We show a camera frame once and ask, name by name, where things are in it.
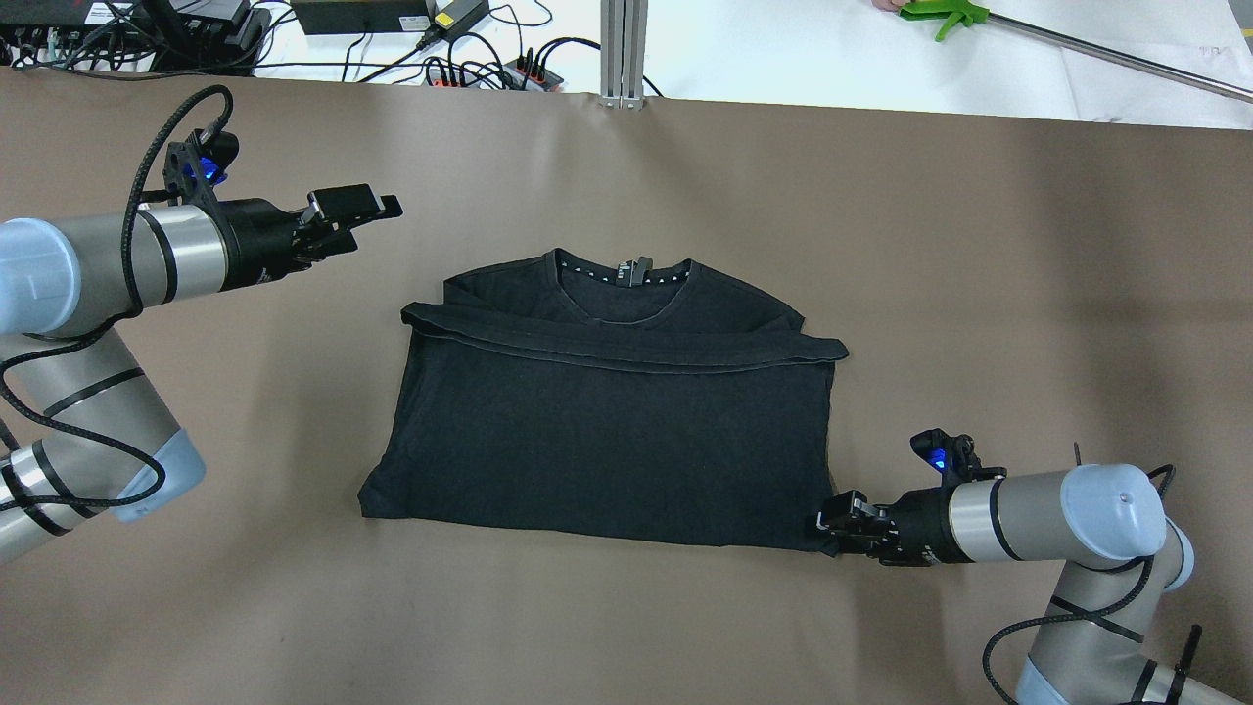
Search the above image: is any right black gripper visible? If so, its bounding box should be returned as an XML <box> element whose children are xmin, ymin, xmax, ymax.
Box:
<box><xmin>806</xmin><ymin>488</ymin><xmax>974</xmax><ymax>567</ymax></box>

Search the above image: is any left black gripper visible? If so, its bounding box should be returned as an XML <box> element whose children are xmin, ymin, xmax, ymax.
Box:
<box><xmin>222</xmin><ymin>184</ymin><xmax>403</xmax><ymax>291</ymax></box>

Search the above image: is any black t-shirt with logo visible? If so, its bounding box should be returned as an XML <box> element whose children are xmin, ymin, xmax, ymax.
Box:
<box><xmin>357</xmin><ymin>249</ymin><xmax>850</xmax><ymax>556</ymax></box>

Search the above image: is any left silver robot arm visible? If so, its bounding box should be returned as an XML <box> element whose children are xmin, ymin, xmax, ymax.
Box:
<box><xmin>3</xmin><ymin>184</ymin><xmax>402</xmax><ymax>562</ymax></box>

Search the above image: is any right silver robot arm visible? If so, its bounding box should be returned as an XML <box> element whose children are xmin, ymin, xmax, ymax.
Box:
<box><xmin>809</xmin><ymin>451</ymin><xmax>1233</xmax><ymax>704</ymax></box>

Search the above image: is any power strip with red switches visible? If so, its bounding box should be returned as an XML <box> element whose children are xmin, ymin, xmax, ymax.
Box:
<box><xmin>504</xmin><ymin>54</ymin><xmax>568</xmax><ymax>91</ymax></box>

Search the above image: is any black power adapter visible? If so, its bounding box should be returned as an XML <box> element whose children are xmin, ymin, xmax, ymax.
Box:
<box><xmin>289</xmin><ymin>1</ymin><xmax>489</xmax><ymax>38</ymax></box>

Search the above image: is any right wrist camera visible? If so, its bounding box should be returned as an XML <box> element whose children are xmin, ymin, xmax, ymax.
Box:
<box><xmin>908</xmin><ymin>428</ymin><xmax>1007</xmax><ymax>487</ymax></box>

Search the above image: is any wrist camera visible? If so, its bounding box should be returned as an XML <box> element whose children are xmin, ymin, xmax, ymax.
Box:
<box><xmin>162</xmin><ymin>129</ymin><xmax>239</xmax><ymax>207</ymax></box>
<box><xmin>908</xmin><ymin>428</ymin><xmax>1007</xmax><ymax>487</ymax></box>

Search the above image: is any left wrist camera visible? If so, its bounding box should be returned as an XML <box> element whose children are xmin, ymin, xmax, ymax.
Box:
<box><xmin>162</xmin><ymin>129</ymin><xmax>239</xmax><ymax>207</ymax></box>

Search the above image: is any aluminium frame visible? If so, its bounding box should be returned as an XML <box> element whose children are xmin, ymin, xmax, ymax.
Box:
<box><xmin>599</xmin><ymin>0</ymin><xmax>649</xmax><ymax>111</ymax></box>

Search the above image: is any green handled reach grabber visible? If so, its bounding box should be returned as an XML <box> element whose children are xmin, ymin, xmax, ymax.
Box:
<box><xmin>897</xmin><ymin>1</ymin><xmax>1252</xmax><ymax>106</ymax></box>

